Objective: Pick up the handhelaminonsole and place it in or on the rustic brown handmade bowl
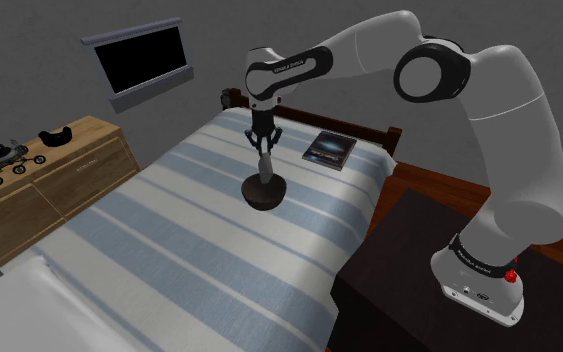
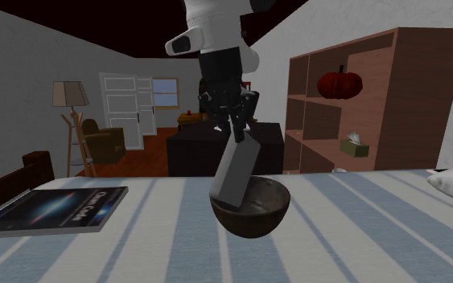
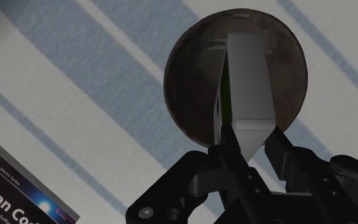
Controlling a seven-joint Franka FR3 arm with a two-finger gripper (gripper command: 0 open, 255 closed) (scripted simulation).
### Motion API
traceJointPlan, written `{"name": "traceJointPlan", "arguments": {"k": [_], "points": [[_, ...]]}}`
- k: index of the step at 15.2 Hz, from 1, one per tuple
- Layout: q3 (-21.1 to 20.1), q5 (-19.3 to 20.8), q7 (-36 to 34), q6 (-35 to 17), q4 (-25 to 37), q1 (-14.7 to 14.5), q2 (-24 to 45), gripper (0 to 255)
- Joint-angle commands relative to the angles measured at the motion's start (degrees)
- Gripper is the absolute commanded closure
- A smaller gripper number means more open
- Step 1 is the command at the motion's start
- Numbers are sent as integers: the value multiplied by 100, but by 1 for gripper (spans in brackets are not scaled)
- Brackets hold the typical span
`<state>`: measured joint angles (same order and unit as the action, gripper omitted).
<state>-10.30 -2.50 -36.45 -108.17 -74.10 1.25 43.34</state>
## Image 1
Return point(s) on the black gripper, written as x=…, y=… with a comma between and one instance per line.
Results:
x=263, y=122

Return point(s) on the grey cylindrical shaker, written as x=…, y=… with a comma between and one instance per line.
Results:
x=265, y=168

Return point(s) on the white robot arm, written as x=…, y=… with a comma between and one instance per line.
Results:
x=515, y=146

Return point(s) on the dark brown bowl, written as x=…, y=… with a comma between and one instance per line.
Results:
x=263, y=196

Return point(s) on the dark blue book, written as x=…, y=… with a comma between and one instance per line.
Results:
x=330, y=150

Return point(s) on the bed with striped blue blanket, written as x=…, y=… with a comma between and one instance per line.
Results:
x=203, y=244

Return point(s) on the grey framed dark window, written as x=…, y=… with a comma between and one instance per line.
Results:
x=139, y=61

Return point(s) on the wooden chest of drawers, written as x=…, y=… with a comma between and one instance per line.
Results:
x=81, y=175

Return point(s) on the dark robot stand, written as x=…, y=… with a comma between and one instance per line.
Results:
x=398, y=292

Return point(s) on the black curved object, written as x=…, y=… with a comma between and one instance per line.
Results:
x=54, y=137

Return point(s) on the grey toy rover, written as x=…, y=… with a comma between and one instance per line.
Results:
x=4, y=157

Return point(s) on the white pillow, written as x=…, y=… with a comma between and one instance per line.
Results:
x=22, y=312

